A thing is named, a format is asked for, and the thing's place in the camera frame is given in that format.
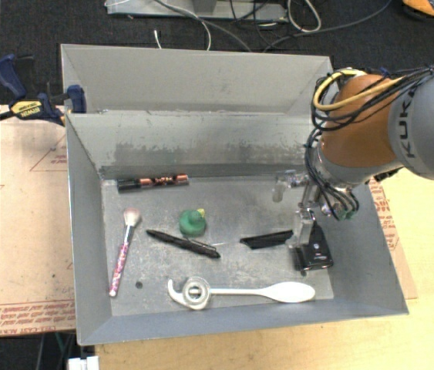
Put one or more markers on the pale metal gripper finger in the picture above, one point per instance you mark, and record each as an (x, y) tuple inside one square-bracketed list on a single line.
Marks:
[(304, 226), (279, 192)]

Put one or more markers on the black handheld device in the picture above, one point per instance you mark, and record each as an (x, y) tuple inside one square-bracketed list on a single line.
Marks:
[(317, 251)]

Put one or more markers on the black flat comb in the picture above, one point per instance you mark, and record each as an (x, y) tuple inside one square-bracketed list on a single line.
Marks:
[(268, 239)]

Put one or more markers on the grey metal bin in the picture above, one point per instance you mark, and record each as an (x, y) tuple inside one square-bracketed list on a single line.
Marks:
[(239, 214)]

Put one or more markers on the white plastic spoon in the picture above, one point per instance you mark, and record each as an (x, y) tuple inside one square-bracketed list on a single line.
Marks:
[(290, 292)]

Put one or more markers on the green toy duck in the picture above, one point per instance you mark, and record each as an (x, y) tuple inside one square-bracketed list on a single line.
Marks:
[(191, 224)]

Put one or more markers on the black pen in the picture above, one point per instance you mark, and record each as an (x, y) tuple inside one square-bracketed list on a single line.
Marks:
[(182, 242)]

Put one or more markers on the black and copper battery strip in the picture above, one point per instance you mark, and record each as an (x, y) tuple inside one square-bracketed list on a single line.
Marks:
[(151, 182)]

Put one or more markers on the pink makeup brush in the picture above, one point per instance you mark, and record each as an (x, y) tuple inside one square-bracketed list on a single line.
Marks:
[(126, 245)]

